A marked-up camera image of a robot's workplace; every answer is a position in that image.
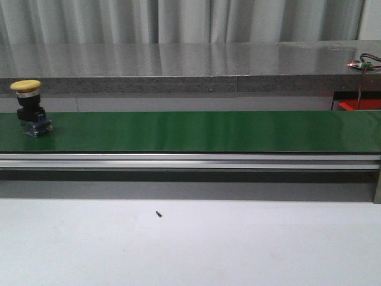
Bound grey conveyor support leg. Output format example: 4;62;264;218
371;168;381;204

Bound aluminium conveyor side rail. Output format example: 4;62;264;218
1;153;380;170

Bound grey stone counter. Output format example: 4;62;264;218
1;41;380;94

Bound red and black wires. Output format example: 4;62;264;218
355;53;381;111

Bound small green circuit board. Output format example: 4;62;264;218
347;60;372;70

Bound red plastic bin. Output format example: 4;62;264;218
338;99;381;111

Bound green conveyor belt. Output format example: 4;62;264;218
1;111;380;153

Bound grey curtain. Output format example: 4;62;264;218
1;1;364;45

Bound yellow mushroom push button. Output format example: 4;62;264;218
10;79;52;138

